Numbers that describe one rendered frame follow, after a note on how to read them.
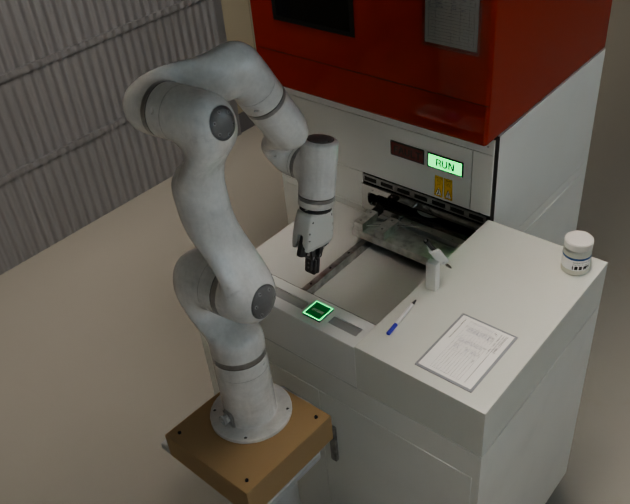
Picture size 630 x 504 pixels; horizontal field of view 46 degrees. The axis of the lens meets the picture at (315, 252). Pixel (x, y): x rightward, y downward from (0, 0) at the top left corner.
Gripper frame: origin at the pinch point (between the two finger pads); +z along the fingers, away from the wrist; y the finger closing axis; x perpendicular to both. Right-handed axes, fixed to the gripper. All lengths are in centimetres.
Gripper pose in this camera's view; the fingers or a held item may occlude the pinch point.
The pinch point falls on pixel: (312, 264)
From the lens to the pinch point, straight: 178.9
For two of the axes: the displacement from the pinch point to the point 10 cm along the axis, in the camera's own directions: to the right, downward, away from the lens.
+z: -0.5, 8.8, 4.7
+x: 7.7, 3.4, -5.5
